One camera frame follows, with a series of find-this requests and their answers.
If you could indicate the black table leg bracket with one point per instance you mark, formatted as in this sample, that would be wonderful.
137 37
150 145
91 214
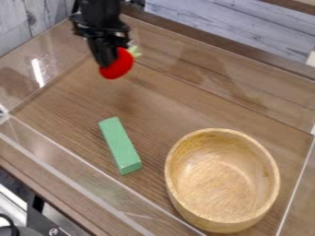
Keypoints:
38 222

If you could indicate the green rectangular block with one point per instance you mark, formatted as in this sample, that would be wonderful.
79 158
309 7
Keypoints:
121 146

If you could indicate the round wooden bowl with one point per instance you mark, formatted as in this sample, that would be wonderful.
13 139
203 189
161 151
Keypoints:
222 179

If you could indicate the clear acrylic enclosure wall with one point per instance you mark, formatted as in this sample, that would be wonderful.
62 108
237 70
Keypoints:
102 205

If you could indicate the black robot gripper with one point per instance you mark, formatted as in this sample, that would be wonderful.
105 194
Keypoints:
95 21

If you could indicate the red plush strawberry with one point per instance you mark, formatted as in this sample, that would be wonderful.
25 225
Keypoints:
123 64

